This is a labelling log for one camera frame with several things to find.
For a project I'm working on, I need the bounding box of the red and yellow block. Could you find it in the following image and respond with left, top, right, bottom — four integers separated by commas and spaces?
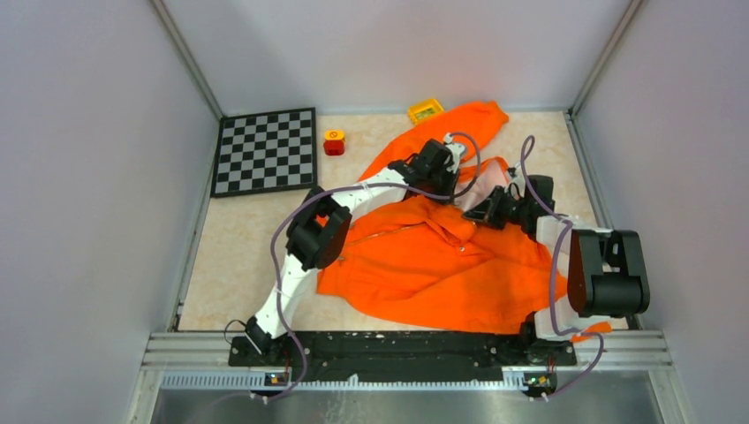
323, 129, 345, 156

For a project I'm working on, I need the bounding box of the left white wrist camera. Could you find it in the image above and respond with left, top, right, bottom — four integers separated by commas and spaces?
443, 132, 466, 173

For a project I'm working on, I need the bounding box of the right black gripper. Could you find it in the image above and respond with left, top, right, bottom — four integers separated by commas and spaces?
462, 185, 530, 231

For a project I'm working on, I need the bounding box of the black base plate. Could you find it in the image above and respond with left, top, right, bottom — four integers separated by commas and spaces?
228, 330, 577, 382

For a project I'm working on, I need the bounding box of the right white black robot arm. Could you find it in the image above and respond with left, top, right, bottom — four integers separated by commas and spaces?
463, 175, 651, 364

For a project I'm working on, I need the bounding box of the orange jacket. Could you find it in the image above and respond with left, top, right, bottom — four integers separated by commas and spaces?
315, 100, 613, 345

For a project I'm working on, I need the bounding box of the yellow toy crate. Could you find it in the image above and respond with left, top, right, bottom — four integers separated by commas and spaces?
406, 98, 444, 125

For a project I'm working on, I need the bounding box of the black and white chessboard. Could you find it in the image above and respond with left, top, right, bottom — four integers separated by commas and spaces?
210, 107, 318, 198

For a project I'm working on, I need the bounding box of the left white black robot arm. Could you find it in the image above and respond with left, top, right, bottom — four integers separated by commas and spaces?
245, 134, 467, 365

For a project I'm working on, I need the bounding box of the aluminium frame rail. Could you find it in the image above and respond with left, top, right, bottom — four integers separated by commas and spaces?
127, 330, 690, 423

